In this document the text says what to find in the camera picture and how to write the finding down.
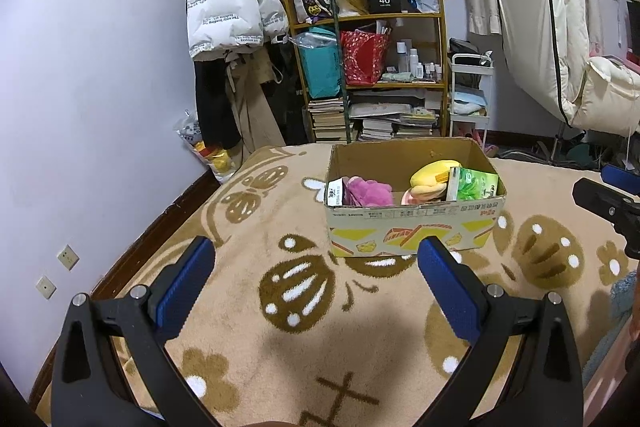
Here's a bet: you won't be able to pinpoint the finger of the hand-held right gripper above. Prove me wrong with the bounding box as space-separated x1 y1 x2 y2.
601 164 640 196
571 177 640 229

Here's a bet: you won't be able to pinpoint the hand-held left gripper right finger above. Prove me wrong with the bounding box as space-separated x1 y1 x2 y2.
417 236 586 427

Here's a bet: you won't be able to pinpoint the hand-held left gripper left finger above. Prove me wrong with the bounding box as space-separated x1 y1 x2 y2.
50 235 222 427

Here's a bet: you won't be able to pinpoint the cardboard box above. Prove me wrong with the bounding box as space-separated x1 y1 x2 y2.
324 137 508 259

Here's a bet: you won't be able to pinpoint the green tissue pack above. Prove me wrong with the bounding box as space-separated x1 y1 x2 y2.
446 167 500 202

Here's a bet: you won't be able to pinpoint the yellow plush toy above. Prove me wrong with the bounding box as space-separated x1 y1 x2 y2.
409 159 462 200

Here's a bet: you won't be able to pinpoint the magenta plush toy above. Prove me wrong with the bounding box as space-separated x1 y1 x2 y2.
345 176 394 207

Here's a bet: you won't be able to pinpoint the black and white packet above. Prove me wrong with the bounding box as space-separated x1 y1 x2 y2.
325 177 352 208

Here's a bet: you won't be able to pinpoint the teal fluffy cloth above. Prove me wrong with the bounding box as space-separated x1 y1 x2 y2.
584 271 640 385

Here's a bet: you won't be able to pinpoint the plastic bag with yellow items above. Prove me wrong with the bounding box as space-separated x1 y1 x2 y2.
173 110 242 184

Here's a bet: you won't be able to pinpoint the white trolley cart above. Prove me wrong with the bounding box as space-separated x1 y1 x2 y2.
448 53 496 146

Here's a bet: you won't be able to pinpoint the pile of books and papers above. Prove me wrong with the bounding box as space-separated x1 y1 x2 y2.
349 88 442 142

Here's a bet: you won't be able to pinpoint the black hanging garment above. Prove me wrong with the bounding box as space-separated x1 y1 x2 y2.
193 58 242 151

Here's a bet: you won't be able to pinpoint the cream folded mattress chair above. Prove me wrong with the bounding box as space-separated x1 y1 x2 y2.
487 0 640 131

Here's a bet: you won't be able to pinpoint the beige hanging trousers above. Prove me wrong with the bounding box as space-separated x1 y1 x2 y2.
224 48 287 154

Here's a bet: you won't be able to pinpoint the stack of old books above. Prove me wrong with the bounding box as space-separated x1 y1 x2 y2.
306 96 359 143

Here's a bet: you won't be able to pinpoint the wooden shelf rack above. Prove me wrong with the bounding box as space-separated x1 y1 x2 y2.
279 0 449 144

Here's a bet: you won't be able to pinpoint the dark hanging coat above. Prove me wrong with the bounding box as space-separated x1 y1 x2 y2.
264 38 309 146

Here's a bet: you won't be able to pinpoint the row of cosmetic bottles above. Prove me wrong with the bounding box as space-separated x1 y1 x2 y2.
396 38 444 82

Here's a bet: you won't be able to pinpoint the green pole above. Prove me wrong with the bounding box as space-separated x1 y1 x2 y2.
324 0 352 146

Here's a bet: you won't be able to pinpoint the red patterned bag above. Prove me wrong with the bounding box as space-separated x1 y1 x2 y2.
339 29 392 87

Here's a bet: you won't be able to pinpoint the teal bag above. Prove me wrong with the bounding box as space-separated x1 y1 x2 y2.
299 26 344 100

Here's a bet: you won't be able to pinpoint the crumpled clear plastic bag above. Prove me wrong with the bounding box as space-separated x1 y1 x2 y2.
288 30 339 51

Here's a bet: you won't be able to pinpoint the white wall socket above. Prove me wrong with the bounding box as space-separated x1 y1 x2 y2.
34 275 57 301
56 244 80 271

